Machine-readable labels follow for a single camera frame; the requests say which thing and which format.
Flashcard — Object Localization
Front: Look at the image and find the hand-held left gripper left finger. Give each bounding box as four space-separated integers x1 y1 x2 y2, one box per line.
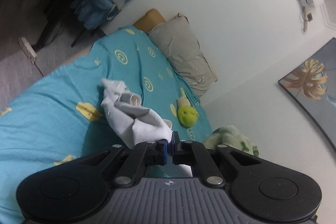
79 139 170 187

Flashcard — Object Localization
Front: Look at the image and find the white power strip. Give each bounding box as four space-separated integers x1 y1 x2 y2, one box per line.
18 37 44 77

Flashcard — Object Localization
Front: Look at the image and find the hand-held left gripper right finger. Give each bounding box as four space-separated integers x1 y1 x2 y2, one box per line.
172 131 263 187

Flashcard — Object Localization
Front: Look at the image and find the grey pillow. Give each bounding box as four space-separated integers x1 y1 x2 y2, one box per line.
148 13 218 97

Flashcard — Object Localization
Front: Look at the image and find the framed leaf wall picture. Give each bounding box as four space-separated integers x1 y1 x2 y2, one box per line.
278 37 336 151

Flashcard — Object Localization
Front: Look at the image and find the green printed fleece blanket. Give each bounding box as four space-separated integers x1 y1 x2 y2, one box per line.
203 125 260 159

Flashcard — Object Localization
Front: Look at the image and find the tan cushion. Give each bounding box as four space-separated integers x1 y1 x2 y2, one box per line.
132 8 166 33

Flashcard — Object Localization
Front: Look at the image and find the green plush toy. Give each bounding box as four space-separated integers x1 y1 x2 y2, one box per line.
176 96 199 127

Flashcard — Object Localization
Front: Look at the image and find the teal patterned bed sheet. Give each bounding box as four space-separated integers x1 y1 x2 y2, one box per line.
0 25 213 224

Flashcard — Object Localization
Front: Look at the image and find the light grey garment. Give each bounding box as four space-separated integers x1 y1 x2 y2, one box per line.
100 78 192 177

